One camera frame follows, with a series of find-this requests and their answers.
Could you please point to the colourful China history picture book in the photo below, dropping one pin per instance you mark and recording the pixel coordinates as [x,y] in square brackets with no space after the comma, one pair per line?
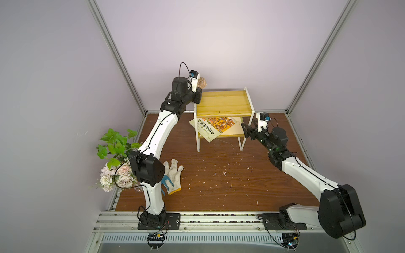
[210,128]

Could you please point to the brown striped cloth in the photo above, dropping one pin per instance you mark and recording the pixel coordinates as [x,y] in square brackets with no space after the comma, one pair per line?
[202,83]

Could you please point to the left small circuit board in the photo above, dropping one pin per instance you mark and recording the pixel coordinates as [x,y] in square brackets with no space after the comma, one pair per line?
[156,240]

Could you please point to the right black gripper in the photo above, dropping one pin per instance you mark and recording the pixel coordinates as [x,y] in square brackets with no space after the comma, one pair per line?
[254,133]

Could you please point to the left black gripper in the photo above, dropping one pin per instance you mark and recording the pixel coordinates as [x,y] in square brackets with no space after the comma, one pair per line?
[196,96]

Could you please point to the white work glove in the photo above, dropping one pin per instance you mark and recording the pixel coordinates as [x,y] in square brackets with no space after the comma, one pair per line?
[173,171]

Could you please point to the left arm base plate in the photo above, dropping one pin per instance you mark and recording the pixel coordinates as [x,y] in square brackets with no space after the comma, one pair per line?
[164,221]

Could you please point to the white wooden two-tier bookshelf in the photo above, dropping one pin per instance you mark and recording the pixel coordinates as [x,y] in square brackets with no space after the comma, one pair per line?
[232,103]

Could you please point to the small circuit board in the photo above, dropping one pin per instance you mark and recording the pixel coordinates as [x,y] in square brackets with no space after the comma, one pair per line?
[156,240]
[290,241]

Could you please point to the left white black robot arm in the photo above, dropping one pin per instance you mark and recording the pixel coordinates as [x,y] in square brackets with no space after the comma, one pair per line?
[145,162]

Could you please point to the right small circuit board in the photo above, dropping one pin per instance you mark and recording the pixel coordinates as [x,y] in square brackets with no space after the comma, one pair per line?
[290,241]

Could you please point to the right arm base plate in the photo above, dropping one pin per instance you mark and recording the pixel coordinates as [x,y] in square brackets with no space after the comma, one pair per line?
[280,221]

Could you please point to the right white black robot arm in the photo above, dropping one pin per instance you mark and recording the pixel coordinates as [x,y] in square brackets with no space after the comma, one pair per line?
[339,212]

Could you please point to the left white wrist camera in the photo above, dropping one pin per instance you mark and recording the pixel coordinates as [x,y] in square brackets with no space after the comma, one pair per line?
[194,78]

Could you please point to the aluminium front rail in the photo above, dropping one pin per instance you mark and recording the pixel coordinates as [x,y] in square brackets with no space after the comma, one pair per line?
[192,221]

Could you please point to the artificial flower bouquet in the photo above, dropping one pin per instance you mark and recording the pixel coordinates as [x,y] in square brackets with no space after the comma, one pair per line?
[117,172]

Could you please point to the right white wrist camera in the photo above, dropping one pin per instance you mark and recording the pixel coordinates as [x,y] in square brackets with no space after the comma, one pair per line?
[263,119]

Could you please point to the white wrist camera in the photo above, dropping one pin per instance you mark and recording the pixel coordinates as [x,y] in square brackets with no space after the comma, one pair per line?
[194,78]
[263,119]

